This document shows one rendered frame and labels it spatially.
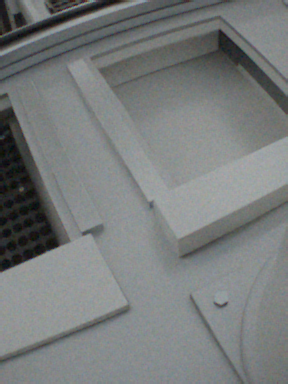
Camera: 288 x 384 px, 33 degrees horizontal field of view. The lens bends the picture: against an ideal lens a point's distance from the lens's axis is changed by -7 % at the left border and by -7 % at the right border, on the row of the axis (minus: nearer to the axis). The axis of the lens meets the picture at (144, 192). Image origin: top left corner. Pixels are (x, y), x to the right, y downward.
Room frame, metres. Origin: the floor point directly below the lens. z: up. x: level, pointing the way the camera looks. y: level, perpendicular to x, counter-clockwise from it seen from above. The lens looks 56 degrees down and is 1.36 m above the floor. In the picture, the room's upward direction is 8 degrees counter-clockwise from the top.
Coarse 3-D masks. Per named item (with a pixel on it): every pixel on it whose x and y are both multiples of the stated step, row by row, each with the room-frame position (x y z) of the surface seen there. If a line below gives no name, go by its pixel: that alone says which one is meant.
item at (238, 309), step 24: (264, 264) 0.18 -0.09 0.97; (216, 288) 0.17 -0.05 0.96; (240, 288) 0.16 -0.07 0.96; (264, 288) 0.15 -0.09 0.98; (216, 312) 0.15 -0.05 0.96; (240, 312) 0.14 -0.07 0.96; (264, 312) 0.12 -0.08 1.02; (216, 336) 0.12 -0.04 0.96; (240, 336) 0.12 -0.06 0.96; (264, 336) 0.10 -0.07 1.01; (240, 360) 0.10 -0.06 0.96; (264, 360) 0.08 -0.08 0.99
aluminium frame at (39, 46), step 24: (120, 0) 0.57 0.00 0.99; (144, 0) 0.57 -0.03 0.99; (168, 0) 0.58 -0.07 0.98; (192, 0) 0.59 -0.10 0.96; (216, 0) 0.60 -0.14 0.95; (48, 24) 0.54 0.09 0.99; (72, 24) 0.53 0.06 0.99; (96, 24) 0.54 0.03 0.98; (120, 24) 0.55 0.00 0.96; (0, 48) 0.51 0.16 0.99; (24, 48) 0.51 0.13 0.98; (48, 48) 0.52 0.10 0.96; (72, 48) 0.53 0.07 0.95; (0, 72) 0.49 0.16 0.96
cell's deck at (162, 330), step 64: (256, 0) 0.61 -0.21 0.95; (64, 64) 0.50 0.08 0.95; (64, 128) 0.38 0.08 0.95; (128, 128) 0.37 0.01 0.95; (128, 192) 0.29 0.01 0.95; (128, 256) 0.22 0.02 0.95; (192, 256) 0.21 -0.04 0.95; (256, 256) 0.20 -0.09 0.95; (128, 320) 0.15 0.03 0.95; (192, 320) 0.15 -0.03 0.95
